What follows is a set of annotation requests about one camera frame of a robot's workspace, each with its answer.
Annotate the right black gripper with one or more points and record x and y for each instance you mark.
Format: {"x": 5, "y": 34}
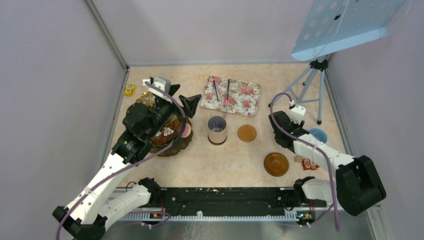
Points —
{"x": 296, "y": 125}

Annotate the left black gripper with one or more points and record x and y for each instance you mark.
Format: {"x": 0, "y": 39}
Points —
{"x": 190, "y": 103}

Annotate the brown wooden lid coaster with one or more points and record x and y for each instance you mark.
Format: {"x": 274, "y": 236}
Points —
{"x": 276, "y": 164}

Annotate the pink frosted donut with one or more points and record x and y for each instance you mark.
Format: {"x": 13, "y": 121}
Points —
{"x": 187, "y": 131}

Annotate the black handled steel tongs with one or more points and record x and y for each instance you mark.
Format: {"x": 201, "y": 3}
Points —
{"x": 221, "y": 90}

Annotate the light blue mug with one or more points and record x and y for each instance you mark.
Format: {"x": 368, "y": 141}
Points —
{"x": 319, "y": 134}

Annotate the light wooden coaster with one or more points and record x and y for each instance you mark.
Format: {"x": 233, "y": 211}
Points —
{"x": 247, "y": 133}

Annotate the dark wooden coaster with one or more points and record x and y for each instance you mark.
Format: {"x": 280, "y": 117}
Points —
{"x": 217, "y": 143}

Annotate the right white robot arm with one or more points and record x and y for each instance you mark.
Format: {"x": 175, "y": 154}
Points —
{"x": 354, "y": 182}

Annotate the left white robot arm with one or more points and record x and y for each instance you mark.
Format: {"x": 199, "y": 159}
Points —
{"x": 90, "y": 214}

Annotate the red owl snack packet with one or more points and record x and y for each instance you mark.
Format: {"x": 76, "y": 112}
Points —
{"x": 306, "y": 163}

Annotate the yellow snack packet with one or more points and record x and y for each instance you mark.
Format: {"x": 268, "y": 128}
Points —
{"x": 129, "y": 90}

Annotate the floral serving tray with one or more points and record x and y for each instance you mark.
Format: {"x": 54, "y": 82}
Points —
{"x": 244, "y": 97}

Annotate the grey tripod stand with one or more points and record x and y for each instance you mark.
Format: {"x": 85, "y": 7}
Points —
{"x": 320, "y": 66}

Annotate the blue perforated stand tray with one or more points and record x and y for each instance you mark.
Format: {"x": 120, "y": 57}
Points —
{"x": 335, "y": 25}

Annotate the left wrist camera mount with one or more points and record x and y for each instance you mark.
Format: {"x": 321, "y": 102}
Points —
{"x": 158, "y": 86}

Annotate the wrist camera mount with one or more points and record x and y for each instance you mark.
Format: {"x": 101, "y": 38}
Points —
{"x": 158, "y": 86}
{"x": 296, "y": 113}

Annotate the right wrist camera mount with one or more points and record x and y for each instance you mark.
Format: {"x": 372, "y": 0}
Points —
{"x": 296, "y": 113}

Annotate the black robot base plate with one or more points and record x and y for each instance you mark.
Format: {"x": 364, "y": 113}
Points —
{"x": 230, "y": 201}

